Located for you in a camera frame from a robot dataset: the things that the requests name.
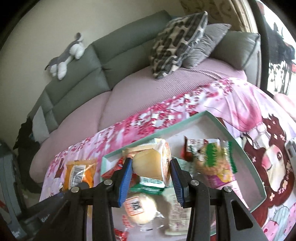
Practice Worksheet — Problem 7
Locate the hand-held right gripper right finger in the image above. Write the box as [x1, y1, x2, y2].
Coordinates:
[169, 159, 263, 241]

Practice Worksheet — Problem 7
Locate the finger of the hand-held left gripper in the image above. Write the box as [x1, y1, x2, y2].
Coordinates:
[50, 191, 72, 202]

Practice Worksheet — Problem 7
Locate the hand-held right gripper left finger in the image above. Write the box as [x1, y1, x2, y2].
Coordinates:
[35, 157, 134, 241]

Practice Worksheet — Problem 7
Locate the shiny red snack packet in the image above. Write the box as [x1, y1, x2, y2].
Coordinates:
[101, 156, 130, 183]

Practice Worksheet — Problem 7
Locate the small green snack packet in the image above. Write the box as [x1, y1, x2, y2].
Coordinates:
[129, 184, 166, 196]

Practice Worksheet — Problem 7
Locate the clear bread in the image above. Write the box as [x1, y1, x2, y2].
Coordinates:
[122, 192, 163, 226]

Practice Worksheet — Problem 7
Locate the orange snack packet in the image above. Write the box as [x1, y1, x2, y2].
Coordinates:
[64, 159, 98, 217]

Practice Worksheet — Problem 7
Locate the yellow bun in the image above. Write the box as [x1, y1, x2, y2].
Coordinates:
[132, 138, 173, 188]

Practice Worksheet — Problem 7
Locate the translucent beige snack packet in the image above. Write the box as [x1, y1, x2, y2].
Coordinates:
[162, 193, 193, 235]

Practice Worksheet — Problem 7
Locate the cream cake packet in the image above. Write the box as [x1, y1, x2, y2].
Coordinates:
[122, 138, 162, 159]

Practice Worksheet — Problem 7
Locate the green yellow noodle snack packet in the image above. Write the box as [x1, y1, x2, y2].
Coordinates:
[194, 138, 238, 183]

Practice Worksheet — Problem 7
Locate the small red candy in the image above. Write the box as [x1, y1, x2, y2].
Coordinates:
[114, 228, 129, 241]

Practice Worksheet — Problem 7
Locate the teal shallow cardboard box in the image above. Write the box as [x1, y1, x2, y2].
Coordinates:
[100, 110, 267, 212]

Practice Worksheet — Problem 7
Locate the black clothing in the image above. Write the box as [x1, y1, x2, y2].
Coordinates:
[13, 116, 43, 194]

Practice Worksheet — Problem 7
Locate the light grey cushion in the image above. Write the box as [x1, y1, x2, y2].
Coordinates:
[32, 105, 51, 144]

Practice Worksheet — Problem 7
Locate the pink printed blanket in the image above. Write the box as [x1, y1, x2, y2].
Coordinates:
[38, 77, 296, 241]

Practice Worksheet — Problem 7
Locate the pink ribbed sofa cover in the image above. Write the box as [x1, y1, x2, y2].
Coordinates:
[29, 57, 247, 183]

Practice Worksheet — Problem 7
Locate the small grey device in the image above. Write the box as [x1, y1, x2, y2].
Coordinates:
[285, 140, 296, 167]

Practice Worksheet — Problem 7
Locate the grey sofa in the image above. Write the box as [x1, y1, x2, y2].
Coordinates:
[27, 9, 262, 144]

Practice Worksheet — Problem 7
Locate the plain grey pillow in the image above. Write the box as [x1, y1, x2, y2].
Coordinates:
[183, 23, 232, 69]

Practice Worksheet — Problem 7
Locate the grey white plush dog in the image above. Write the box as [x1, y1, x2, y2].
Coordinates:
[44, 32, 86, 80]

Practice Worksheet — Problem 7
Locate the black beige patterned pillow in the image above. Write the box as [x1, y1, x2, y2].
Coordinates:
[149, 10, 208, 80]

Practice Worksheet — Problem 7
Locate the black metal rack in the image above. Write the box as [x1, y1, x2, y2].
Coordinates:
[266, 22, 296, 95]

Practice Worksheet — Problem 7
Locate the beige patterned curtain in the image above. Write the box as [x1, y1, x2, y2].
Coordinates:
[180, 0, 258, 33]

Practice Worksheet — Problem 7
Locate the dark window frame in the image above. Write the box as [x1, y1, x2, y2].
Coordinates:
[248, 0, 274, 93]

